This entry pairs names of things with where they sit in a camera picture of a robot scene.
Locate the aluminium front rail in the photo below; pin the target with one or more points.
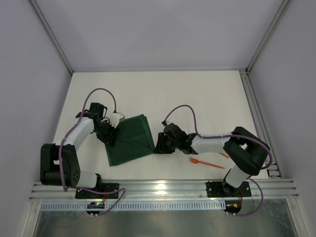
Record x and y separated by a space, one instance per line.
160 190

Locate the left black controller board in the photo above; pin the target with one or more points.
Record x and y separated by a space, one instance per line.
93 209

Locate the black controller board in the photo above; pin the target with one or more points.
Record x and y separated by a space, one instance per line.
93 209
232 207

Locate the right black controller board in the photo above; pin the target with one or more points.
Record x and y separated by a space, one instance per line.
232 207

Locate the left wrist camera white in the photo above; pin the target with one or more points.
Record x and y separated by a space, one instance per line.
116 118

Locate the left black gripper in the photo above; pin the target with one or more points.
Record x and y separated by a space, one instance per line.
110 134

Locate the slotted grey cable duct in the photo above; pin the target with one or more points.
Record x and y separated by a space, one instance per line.
136 205

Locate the dark green cloth napkin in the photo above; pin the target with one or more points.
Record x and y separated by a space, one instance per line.
134 140

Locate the aluminium corner post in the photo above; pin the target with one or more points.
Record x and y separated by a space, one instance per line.
272 27
50 33

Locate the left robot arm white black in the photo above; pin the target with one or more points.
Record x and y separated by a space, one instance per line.
59 164

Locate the right aluminium side rail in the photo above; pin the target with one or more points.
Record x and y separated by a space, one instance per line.
259 123

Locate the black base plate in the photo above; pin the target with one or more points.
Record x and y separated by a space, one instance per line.
103 188
219 189

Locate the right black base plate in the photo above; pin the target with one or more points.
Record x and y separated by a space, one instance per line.
219 189

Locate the orange plastic fork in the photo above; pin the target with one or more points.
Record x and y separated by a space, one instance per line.
196 161

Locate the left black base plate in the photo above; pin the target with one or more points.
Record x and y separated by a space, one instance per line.
103 188

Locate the left aluminium corner post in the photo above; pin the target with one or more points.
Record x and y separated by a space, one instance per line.
50 33

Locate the right aluminium corner post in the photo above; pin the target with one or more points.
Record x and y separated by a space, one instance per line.
272 27

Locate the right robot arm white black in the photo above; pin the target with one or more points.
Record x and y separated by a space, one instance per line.
246 151

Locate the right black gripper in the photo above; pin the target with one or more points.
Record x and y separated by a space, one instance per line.
161 143

